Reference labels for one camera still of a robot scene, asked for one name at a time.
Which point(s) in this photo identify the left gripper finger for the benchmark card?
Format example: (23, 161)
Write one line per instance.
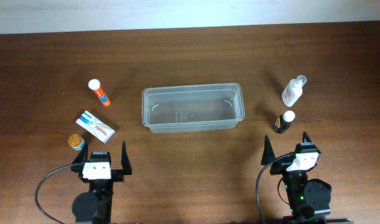
(82, 156)
(125, 162)

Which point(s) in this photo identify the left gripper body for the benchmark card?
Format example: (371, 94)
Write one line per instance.
(119, 174)

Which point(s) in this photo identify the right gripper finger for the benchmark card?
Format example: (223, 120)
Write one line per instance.
(305, 137)
(268, 155)

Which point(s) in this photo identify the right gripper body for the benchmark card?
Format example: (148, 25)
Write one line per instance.
(276, 167)

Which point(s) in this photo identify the small jar gold lid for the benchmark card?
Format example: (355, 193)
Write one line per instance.
(76, 142)

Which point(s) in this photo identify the dark bottle white cap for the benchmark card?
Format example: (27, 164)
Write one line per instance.
(282, 123)

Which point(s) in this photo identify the white spray bottle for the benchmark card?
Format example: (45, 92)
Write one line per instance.
(293, 90)

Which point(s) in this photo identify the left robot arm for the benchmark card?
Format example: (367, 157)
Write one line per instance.
(95, 205)

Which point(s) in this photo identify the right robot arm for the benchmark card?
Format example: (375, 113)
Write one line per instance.
(308, 199)

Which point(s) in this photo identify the clear plastic container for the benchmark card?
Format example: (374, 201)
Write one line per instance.
(206, 107)

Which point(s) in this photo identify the white Panadol medicine box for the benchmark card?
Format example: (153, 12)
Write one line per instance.
(96, 127)

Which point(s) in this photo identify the orange tube white cap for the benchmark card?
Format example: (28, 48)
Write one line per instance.
(95, 86)

